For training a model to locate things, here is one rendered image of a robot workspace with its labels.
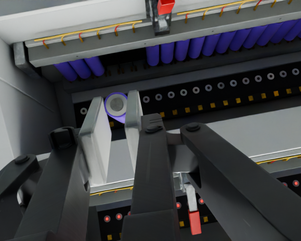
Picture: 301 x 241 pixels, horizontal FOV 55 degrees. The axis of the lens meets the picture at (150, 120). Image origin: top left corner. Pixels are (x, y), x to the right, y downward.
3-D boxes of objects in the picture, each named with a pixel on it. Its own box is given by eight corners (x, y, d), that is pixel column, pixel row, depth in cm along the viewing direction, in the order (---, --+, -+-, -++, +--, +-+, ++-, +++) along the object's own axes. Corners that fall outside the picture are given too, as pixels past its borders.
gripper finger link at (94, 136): (106, 185, 15) (91, 188, 15) (112, 134, 21) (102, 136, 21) (92, 131, 14) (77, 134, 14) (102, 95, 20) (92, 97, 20)
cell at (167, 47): (159, 53, 43) (159, 31, 37) (171, 50, 43) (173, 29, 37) (161, 64, 43) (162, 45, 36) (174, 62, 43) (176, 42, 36)
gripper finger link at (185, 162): (141, 152, 12) (210, 140, 12) (140, 115, 17) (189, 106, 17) (147, 182, 13) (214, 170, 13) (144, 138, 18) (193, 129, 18)
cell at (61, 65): (64, 71, 43) (48, 52, 37) (76, 68, 43) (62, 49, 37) (66, 82, 43) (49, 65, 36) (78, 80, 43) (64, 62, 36)
